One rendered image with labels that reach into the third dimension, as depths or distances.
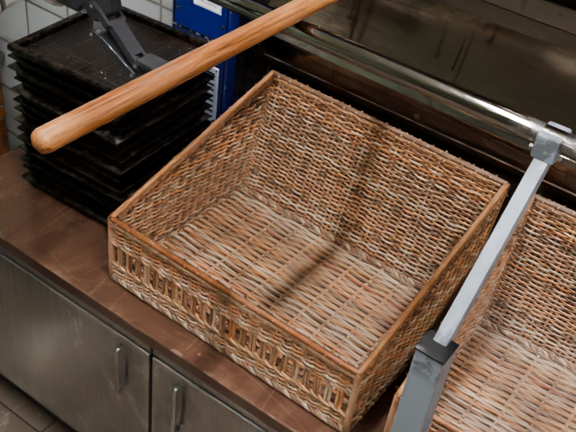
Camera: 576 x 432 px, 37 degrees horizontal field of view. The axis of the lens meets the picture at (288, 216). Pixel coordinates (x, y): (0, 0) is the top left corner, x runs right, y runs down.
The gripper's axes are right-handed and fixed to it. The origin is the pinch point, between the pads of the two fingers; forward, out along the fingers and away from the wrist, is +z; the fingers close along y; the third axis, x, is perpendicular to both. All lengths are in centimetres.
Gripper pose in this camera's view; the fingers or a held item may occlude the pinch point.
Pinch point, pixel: (176, 29)
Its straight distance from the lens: 116.6
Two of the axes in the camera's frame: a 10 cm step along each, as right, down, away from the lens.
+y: -1.1, 7.7, 6.2
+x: -5.9, 4.5, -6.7
